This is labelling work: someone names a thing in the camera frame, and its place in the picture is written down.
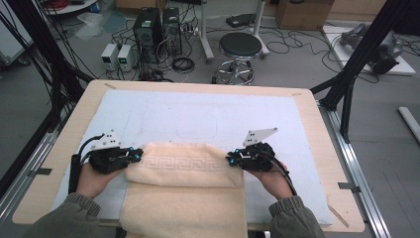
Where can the cream towel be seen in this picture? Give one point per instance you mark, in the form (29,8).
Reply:
(185,198)

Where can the white board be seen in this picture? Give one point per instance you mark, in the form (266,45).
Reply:
(336,49)

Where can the thin wooden strip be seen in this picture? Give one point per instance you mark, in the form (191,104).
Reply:
(338,216)

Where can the clear plastic sheet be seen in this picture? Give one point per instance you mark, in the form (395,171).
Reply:
(90,24)

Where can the aluminium rail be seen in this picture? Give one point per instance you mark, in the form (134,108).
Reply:
(38,152)
(350,158)

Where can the cardboard box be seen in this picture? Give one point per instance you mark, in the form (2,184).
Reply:
(303,15)

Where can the slim black computer tower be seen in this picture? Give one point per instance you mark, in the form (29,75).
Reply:
(171,29)

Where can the black round stool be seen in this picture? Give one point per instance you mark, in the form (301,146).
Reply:
(240,44)

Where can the round white table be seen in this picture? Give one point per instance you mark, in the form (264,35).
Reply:
(74,7)

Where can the white metal stand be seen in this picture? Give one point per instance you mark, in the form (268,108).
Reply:
(206,43)

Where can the person's left hand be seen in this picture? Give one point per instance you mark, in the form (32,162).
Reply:
(92,181)

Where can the person's right hand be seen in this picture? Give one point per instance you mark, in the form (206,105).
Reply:
(275,183)

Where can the large black computer tower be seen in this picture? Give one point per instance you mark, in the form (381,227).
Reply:
(147,29)

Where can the white foam mat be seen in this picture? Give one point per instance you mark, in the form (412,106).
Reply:
(198,112)

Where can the black metal frame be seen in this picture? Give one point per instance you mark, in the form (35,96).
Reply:
(363,49)

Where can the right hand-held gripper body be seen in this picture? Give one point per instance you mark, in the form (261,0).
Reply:
(261,158)

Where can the white tube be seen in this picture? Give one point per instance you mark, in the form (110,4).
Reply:
(409,122)

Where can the white power supply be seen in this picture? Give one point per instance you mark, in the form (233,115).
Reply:
(109,57)
(125,58)

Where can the flat black device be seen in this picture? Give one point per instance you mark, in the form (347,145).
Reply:
(241,20)

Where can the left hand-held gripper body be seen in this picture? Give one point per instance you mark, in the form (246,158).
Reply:
(107,160)

